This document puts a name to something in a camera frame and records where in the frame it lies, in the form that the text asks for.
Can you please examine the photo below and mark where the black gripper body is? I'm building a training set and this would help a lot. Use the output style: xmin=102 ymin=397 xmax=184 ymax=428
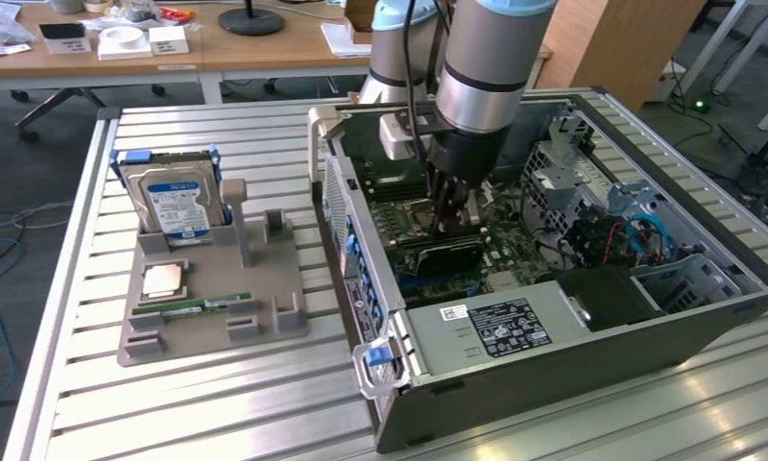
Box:
xmin=425 ymin=127 xmax=505 ymax=184

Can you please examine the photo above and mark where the CPU socket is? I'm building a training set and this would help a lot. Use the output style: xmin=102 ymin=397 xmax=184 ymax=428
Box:
xmin=402 ymin=197 xmax=437 ymax=237

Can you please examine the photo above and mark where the green motherboard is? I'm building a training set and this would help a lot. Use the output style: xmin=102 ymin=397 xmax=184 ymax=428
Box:
xmin=357 ymin=160 xmax=570 ymax=311

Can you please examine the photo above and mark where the metal disk bay cage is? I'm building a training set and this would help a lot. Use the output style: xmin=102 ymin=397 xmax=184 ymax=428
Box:
xmin=521 ymin=112 xmax=655 ymax=231

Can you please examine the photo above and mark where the black plastic fan shroud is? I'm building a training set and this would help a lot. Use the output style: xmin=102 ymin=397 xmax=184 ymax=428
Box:
xmin=560 ymin=266 xmax=668 ymax=333

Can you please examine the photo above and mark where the grey power supply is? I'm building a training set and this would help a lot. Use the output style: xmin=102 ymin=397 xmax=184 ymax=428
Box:
xmin=408 ymin=281 xmax=593 ymax=376

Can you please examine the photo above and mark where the white paper stack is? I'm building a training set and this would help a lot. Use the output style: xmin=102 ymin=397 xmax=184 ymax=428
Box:
xmin=318 ymin=21 xmax=376 ymax=60

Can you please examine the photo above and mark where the wooden cabinet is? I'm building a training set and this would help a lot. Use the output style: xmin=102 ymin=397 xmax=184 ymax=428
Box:
xmin=529 ymin=0 xmax=709 ymax=111

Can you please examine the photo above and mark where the small metal drive cage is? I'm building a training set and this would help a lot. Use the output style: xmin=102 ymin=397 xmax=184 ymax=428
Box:
xmin=631 ymin=253 xmax=744 ymax=313

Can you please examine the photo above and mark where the open dark PC case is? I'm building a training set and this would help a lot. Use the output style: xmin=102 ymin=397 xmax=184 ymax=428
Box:
xmin=306 ymin=93 xmax=768 ymax=455

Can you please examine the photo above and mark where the hard disk blue caddy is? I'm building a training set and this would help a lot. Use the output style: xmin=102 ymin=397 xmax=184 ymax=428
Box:
xmin=109 ymin=143 xmax=229 ymax=249

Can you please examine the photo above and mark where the black round lamp base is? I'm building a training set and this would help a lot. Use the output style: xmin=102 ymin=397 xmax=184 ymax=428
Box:
xmin=216 ymin=0 xmax=286 ymax=36

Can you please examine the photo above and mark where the grey parts rack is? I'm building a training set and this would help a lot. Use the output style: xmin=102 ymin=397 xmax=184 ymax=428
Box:
xmin=113 ymin=177 xmax=308 ymax=369

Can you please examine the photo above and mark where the green RAM stick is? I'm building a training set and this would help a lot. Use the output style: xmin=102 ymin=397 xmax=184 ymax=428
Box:
xmin=130 ymin=292 xmax=252 ymax=316

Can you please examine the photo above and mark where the silver CPU chip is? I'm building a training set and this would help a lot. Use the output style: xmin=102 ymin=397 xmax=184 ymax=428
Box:
xmin=138 ymin=264 xmax=184 ymax=300

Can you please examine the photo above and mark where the white labelled box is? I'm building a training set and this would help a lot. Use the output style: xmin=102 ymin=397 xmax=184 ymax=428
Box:
xmin=146 ymin=24 xmax=190 ymax=57

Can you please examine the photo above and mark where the red orange packet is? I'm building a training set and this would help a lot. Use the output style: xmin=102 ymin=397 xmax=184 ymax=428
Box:
xmin=157 ymin=5 xmax=193 ymax=25

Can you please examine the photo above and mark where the white flat box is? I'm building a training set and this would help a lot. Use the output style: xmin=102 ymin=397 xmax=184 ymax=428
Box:
xmin=95 ymin=38 xmax=154 ymax=62

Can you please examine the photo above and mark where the white tape roll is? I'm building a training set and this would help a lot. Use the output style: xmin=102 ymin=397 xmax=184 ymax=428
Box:
xmin=98 ymin=26 xmax=145 ymax=50

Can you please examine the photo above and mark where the black wheeled chair base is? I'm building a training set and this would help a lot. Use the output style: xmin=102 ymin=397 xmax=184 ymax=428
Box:
xmin=11 ymin=85 xmax=168 ymax=144

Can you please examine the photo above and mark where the white box black top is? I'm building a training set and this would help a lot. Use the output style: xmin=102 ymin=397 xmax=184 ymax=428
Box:
xmin=37 ymin=22 xmax=91 ymax=55

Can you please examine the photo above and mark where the clear plastic bag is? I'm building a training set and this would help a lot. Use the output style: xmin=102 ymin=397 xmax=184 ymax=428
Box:
xmin=0 ymin=2 xmax=37 ymax=45

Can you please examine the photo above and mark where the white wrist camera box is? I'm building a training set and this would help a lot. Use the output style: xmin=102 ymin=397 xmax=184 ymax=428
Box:
xmin=377 ymin=110 xmax=436 ymax=162

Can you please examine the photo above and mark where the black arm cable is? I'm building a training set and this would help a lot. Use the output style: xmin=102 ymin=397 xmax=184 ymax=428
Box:
xmin=400 ymin=0 xmax=425 ymax=156

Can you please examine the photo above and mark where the red wire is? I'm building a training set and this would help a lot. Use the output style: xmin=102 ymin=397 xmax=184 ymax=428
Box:
xmin=597 ymin=225 xmax=641 ymax=261

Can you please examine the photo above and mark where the blue wire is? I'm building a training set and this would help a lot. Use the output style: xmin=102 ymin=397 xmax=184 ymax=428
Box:
xmin=625 ymin=210 xmax=680 ymax=264

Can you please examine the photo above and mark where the wooden desk white frame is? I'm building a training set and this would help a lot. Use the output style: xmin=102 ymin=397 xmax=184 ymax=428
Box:
xmin=0 ymin=0 xmax=206 ymax=105
xmin=201 ymin=0 xmax=552 ymax=105

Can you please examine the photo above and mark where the white floor cable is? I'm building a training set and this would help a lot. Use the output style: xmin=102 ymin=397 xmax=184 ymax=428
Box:
xmin=0 ymin=200 xmax=75 ymax=231

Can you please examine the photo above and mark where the blue floor cable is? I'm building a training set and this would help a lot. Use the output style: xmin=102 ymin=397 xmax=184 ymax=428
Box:
xmin=0 ymin=230 xmax=25 ymax=414

